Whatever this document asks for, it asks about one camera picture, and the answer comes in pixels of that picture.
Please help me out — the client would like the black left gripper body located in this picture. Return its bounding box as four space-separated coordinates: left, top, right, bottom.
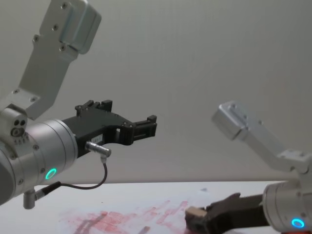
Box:
61 110 129 159

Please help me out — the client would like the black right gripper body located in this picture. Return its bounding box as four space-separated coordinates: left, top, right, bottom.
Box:
214 193 269 230

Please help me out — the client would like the tan and brown block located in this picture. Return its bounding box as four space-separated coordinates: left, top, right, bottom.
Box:
184 206 210 232

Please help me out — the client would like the white table cloth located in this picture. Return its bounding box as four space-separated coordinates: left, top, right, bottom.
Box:
0 179 312 234

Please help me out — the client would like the thin dark gripper cable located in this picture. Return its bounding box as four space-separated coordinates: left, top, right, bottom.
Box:
34 140 112 197

